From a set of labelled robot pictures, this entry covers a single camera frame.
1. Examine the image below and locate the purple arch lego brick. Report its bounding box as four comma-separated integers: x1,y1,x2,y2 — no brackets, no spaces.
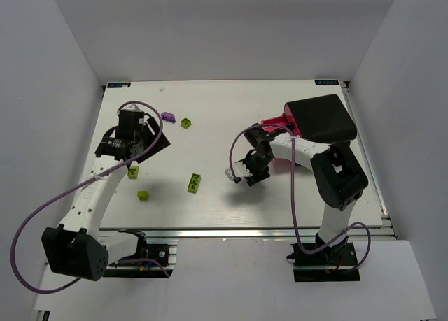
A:
161,112,176,123

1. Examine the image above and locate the pink drawer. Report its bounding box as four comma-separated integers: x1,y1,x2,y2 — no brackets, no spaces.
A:
283,104,302,138
261,114,286,132

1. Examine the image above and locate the pink top drawer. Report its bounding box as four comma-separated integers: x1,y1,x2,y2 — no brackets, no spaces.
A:
283,104,302,138

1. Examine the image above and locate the lime long lego brick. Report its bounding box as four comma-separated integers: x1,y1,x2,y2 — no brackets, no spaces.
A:
187,173,202,194

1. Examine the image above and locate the black drawer cabinet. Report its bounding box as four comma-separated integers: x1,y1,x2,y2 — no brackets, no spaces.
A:
286,94,358,143

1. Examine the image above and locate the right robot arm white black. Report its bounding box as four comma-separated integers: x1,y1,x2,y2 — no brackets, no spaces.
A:
230,124,368,255

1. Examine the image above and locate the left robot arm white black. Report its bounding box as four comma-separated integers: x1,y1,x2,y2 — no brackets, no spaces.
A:
41,108,170,281

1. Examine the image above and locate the lime square lego top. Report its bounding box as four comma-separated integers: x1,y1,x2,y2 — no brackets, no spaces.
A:
181,117,192,129

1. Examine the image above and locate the lime square lego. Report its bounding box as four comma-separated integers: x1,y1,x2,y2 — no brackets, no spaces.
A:
181,117,192,129
137,190,149,201

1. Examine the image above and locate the lime square lego bottom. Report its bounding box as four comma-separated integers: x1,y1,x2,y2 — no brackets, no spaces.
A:
137,190,149,201

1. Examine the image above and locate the right blue corner label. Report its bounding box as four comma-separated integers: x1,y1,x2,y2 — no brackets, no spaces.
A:
314,79,340,86

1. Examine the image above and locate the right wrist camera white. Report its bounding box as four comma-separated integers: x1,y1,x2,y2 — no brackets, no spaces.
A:
225,161,252,184

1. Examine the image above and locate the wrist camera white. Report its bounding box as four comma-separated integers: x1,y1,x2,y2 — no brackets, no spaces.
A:
123,104,141,112
225,161,252,184

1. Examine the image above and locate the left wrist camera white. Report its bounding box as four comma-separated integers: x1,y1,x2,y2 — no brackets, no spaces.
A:
123,104,141,112

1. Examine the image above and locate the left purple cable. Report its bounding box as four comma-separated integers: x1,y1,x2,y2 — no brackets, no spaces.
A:
9,100,165,295

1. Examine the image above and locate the purple cable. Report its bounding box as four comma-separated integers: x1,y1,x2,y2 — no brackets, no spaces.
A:
9,100,165,295
229,122,372,269

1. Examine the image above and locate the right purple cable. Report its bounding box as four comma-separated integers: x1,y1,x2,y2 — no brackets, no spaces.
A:
229,122,372,269

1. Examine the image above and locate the aluminium table rail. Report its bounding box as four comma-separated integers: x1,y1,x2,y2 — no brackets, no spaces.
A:
99,227,396,238

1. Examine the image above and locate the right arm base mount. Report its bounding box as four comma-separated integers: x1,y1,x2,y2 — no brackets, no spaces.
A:
286,243,361,283

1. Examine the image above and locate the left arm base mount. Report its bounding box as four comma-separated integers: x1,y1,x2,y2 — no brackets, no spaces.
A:
99,229,174,278

